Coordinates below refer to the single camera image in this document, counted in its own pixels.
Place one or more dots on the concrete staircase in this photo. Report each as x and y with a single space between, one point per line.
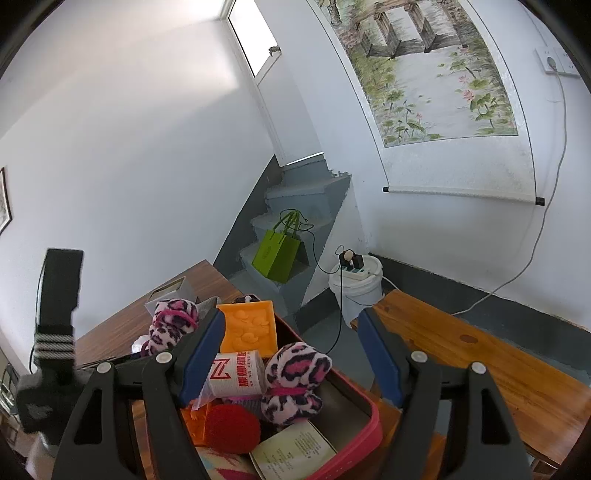
301 199

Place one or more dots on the white paper booklet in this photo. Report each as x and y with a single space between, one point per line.
295 453

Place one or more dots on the grey tissue box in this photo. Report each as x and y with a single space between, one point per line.
178 288

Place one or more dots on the pink leopard plush scrunchie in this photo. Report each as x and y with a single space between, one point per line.
172 319

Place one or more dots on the green paper gift bag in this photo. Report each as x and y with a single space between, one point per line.
282 250

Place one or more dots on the pink leopard plush ball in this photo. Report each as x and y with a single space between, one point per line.
293 375

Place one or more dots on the wooden bench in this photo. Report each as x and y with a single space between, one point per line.
475 364

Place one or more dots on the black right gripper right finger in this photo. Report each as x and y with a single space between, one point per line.
452 405

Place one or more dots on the white plastic bucket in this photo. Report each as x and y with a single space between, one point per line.
353 296

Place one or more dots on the red yarn ball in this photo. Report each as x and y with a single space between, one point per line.
230 428

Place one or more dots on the orange toy block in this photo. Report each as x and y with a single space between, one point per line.
195 421

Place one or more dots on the orange embossed toy cube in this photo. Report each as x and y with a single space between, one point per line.
249 326

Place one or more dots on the white wall socket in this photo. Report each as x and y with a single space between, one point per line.
556 61

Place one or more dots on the framed wall picture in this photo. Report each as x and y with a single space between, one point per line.
5 210

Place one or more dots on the hanging landscape scroll painting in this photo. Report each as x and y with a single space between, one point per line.
437 95

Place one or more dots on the white power strip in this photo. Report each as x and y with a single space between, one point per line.
358 274

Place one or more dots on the white red-print tissue pack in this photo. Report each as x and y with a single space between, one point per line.
237 374

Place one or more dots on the pink storage box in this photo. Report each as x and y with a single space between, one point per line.
350 412

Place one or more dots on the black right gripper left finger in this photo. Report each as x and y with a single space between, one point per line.
127 423

